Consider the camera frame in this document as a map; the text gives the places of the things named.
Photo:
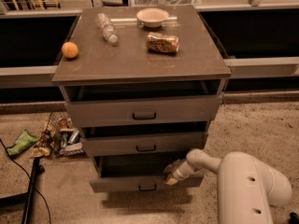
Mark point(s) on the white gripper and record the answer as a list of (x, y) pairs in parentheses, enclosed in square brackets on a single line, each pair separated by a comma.
[(178, 173)]

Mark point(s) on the grey bottom drawer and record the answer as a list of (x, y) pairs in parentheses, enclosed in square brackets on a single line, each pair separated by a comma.
[(138, 172)]

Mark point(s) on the grey drawer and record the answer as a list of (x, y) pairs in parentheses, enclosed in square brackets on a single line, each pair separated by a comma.
[(138, 172), (145, 143), (143, 111)]

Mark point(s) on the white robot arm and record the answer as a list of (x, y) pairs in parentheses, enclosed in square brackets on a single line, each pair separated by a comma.
[(246, 187)]

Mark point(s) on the grey middle drawer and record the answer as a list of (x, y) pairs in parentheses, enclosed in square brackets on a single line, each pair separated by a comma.
[(145, 143)]

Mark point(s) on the grey top drawer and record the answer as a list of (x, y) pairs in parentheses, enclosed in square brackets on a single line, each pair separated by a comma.
[(143, 111)]

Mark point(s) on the grey drawer cabinet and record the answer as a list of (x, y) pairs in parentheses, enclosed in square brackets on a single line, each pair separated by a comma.
[(128, 70)]

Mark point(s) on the crushed orange drink can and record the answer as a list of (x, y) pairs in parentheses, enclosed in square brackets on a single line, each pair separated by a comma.
[(162, 43)]

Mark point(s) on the black stand leg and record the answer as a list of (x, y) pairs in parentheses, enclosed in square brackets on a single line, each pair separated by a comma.
[(27, 198)]

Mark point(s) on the yellow chip bag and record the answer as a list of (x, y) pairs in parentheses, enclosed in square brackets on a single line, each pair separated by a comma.
[(39, 152)]

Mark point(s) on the green chip bag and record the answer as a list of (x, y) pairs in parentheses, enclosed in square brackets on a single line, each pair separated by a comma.
[(24, 141)]

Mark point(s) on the clear plastic water bottle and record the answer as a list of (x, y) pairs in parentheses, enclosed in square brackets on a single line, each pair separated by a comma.
[(107, 28)]

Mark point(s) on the white bowl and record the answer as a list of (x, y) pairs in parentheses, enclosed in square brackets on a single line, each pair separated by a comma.
[(152, 17)]

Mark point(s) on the orange ball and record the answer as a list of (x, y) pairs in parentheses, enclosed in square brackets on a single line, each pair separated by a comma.
[(70, 50)]

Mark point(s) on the wire basket with trash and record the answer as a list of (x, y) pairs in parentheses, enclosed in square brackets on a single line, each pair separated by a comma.
[(65, 139)]

